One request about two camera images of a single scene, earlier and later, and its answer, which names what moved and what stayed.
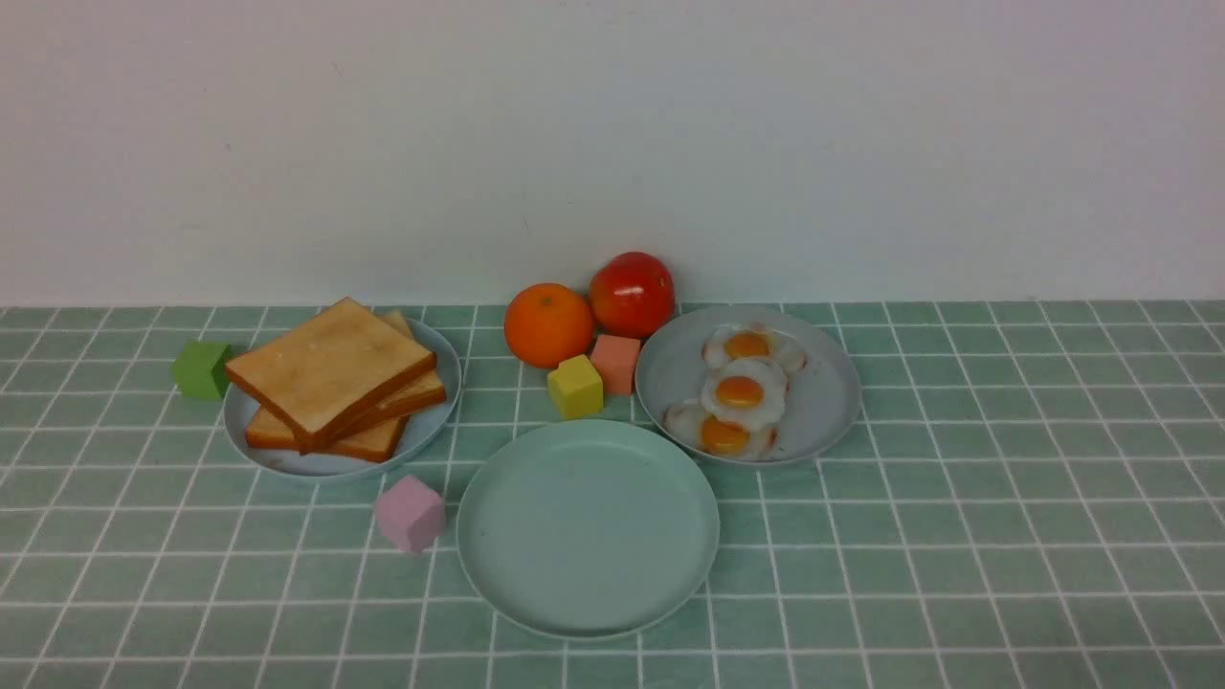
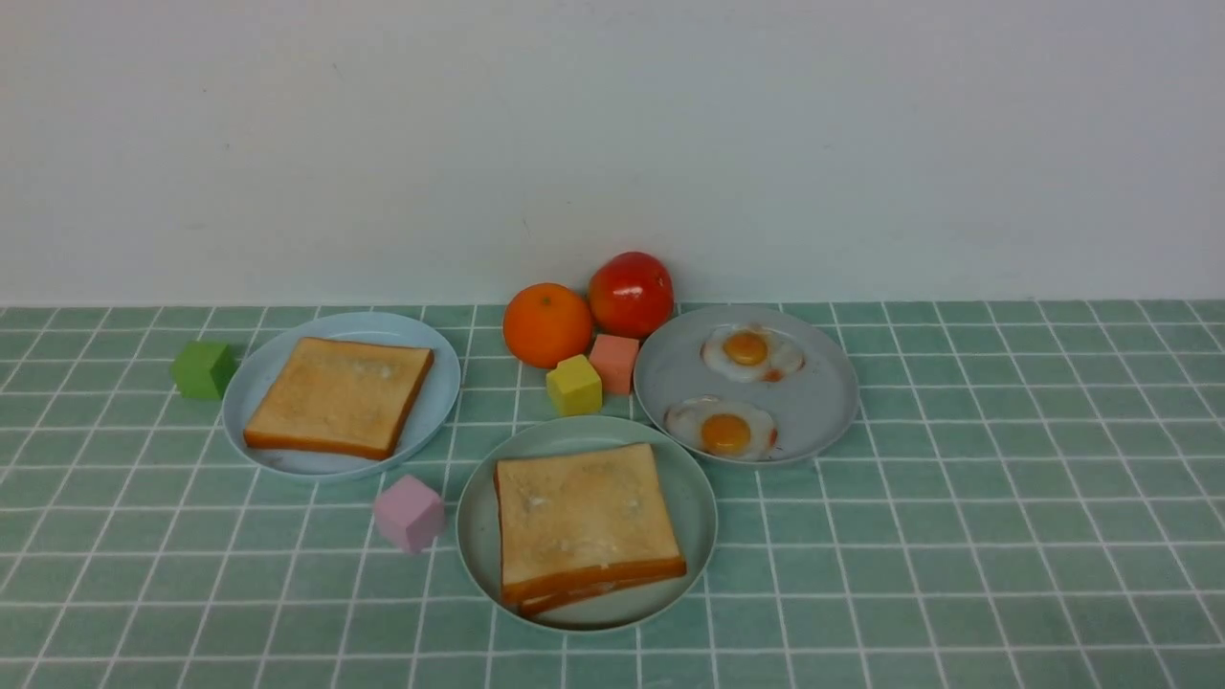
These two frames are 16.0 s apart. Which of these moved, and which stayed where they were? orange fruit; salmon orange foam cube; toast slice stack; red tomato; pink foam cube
Moved: toast slice stack
Stayed: salmon orange foam cube; pink foam cube; red tomato; orange fruit
